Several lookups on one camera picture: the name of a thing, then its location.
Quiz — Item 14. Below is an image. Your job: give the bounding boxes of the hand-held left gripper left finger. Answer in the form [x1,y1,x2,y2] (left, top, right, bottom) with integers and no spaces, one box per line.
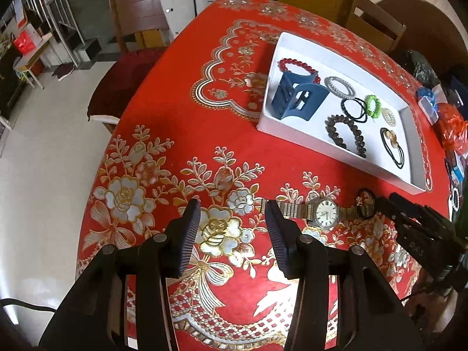
[38,197,202,351]

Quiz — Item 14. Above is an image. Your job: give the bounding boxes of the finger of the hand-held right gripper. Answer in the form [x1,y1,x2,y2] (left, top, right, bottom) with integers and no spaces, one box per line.
[375,196,412,235]
[388,192,444,228]

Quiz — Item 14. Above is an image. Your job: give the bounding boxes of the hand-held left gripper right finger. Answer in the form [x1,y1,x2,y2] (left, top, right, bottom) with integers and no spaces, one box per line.
[264,200,426,351]

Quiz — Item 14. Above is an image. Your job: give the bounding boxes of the small dark gold ornament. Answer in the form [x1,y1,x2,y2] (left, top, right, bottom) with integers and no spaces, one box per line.
[356,188,376,221]

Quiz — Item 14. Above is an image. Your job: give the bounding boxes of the silver wristwatch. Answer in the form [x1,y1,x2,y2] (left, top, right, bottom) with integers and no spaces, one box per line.
[260,195,361,231]

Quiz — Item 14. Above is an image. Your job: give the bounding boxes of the black hair tie beige charm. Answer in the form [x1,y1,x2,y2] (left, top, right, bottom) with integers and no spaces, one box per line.
[379,127,406,169]

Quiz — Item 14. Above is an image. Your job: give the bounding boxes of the clear spiral hair tie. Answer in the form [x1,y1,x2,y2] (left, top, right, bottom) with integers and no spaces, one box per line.
[380,107,397,127]

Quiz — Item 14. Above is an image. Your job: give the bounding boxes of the thin black hair tie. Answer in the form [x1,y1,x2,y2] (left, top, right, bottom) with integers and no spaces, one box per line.
[341,97,362,118]
[347,100,369,124]

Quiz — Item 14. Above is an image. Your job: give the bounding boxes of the green hair tie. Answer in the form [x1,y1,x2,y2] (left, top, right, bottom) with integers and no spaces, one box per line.
[364,94,383,118]

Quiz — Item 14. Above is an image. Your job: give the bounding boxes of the white cardboard tray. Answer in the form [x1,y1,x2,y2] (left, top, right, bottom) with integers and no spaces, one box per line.
[256,31,428,195]

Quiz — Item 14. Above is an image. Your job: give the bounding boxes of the silver rhinestone bracelet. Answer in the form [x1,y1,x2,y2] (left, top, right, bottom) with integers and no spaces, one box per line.
[325,76,355,99]

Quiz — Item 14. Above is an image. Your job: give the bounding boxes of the red bead bracelet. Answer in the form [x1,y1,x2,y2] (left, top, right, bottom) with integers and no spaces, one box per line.
[277,58,321,85]

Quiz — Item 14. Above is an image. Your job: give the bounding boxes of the red plastic bag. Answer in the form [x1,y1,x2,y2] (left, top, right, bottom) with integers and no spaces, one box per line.
[435,102,468,152]

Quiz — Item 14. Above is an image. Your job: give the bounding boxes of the blue white tissue pack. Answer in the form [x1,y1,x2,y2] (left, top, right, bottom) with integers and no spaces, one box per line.
[417,87,439,125]

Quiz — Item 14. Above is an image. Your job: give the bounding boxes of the blue hair claw clip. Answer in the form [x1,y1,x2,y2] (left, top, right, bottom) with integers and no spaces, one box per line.
[271,70,330,122]

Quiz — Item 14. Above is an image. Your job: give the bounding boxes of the red floral tablecloth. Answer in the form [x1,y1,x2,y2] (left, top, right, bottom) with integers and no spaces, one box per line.
[75,0,456,351]

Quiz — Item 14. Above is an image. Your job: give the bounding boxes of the dark patterned bag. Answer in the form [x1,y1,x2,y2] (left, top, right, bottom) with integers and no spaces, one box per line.
[397,49,439,85]

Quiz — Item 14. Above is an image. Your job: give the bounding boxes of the chair with dark red cushion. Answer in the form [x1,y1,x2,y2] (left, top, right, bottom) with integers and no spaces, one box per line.
[87,47,166,134]

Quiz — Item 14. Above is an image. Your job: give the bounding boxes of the round brown wooden board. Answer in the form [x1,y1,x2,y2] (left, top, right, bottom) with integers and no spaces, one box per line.
[376,0,468,77]

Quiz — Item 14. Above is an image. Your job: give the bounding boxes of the brown wooden chair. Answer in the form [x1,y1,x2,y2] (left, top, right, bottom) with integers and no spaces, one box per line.
[106,0,173,52]

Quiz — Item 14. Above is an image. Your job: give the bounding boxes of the white cabinet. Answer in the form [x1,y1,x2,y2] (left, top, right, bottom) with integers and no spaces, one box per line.
[157,0,209,36]

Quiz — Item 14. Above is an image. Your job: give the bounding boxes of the small white table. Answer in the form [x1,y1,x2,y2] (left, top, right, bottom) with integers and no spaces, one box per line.
[13,33,54,90]

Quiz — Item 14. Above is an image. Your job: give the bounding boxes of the small red bag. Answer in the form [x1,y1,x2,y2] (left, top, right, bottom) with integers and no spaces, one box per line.
[13,31,37,58]

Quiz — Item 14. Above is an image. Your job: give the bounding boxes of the metal railing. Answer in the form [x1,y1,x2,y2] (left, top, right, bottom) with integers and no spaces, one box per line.
[20,0,80,67]

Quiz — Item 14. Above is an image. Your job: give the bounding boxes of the white bead bracelet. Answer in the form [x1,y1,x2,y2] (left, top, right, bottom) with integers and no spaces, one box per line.
[449,186,462,212]

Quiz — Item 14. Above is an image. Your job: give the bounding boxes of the dark wooden bead bracelet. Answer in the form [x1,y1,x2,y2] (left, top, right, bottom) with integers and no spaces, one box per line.
[325,114,367,159]

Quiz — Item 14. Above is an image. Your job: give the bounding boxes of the black cable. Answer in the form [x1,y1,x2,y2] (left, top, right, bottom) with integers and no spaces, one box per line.
[0,297,56,314]

